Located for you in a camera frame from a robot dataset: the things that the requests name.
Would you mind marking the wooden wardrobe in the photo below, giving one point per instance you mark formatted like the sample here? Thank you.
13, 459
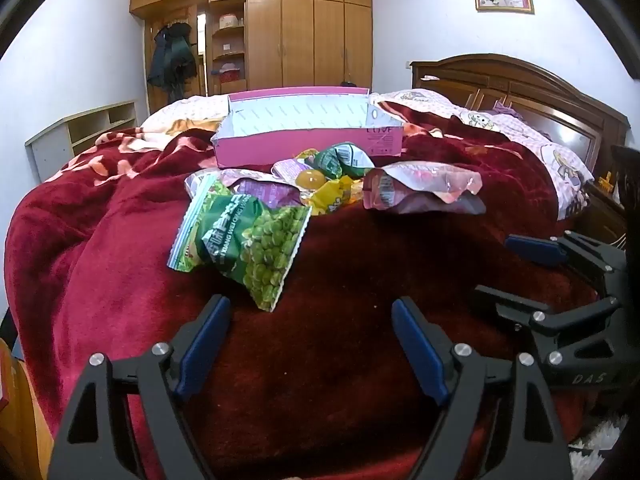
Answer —
300, 35

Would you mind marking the wooden headboard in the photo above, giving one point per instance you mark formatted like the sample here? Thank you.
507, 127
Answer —
525, 75

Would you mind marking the pink cartoon print bedsheet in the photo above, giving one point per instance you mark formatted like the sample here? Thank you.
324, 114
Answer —
500, 125

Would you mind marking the green pea snack packet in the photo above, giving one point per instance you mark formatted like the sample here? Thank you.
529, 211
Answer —
187, 240
260, 245

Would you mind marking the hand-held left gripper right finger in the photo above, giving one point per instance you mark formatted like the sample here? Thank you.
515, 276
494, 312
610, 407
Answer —
420, 350

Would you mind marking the red basket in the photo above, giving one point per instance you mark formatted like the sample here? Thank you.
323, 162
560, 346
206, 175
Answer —
232, 76

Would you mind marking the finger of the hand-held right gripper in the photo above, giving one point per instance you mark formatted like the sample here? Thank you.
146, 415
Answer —
540, 317
535, 250

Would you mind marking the dark hanging coat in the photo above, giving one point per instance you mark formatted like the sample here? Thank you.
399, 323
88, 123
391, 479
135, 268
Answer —
172, 55

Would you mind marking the yellow candy packet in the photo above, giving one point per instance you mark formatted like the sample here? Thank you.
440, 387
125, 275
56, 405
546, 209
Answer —
307, 154
330, 200

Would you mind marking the pink cardboard box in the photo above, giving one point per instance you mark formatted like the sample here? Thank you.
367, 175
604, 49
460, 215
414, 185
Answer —
300, 145

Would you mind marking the purple cloth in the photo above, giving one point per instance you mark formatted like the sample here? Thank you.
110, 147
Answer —
505, 110

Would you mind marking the red floral blanket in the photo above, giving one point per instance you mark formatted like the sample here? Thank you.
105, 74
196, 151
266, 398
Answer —
100, 260

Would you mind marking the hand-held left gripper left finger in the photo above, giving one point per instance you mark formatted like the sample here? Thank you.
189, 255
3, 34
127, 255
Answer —
205, 345

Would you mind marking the pink white snack packet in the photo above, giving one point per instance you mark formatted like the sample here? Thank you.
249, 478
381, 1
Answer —
425, 180

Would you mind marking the purple snack packet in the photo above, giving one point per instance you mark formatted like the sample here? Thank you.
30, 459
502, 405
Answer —
270, 192

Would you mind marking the white storage container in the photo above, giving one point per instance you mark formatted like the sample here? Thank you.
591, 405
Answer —
228, 21

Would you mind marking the wooden nightstand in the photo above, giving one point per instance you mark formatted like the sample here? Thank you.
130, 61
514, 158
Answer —
605, 215

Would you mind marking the yellow jelly cup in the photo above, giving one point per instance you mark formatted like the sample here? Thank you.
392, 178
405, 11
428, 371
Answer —
310, 180

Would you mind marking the low open shelf unit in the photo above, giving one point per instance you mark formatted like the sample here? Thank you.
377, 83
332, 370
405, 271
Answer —
50, 145

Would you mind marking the dark green small packet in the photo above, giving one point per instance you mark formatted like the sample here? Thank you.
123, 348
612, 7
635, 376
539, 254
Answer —
340, 160

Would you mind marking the small yellow object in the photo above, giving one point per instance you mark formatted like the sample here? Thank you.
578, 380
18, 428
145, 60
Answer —
607, 182

